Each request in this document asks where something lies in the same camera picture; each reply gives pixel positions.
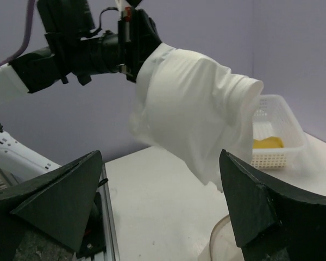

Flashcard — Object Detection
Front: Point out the aluminium table edge rail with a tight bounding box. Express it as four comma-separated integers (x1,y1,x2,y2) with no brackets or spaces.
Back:
0,163,120,261

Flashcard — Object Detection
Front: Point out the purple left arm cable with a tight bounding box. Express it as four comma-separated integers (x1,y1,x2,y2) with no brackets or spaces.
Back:
0,0,36,69

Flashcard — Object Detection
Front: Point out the white plastic mesh basket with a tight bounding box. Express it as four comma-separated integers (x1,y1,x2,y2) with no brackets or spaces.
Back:
251,95,308,170

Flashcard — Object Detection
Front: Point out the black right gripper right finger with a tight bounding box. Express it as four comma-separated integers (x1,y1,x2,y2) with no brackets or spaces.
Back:
219,150,326,260

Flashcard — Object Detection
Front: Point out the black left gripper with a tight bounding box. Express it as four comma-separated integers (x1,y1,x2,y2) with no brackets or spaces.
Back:
37,1,162,85

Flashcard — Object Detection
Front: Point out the white bra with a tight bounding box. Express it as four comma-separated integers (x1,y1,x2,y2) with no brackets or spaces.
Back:
130,43,264,191

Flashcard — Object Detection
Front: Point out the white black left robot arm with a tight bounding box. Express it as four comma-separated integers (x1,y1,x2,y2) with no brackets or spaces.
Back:
0,1,147,165

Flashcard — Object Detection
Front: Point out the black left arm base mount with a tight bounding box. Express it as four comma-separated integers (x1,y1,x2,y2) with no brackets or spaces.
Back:
75,178,109,260

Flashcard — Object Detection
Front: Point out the round mesh laundry bag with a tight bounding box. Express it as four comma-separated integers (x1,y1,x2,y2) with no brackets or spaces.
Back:
198,215,244,261

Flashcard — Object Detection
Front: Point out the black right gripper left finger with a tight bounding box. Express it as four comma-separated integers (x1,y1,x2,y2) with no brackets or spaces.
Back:
0,151,102,260

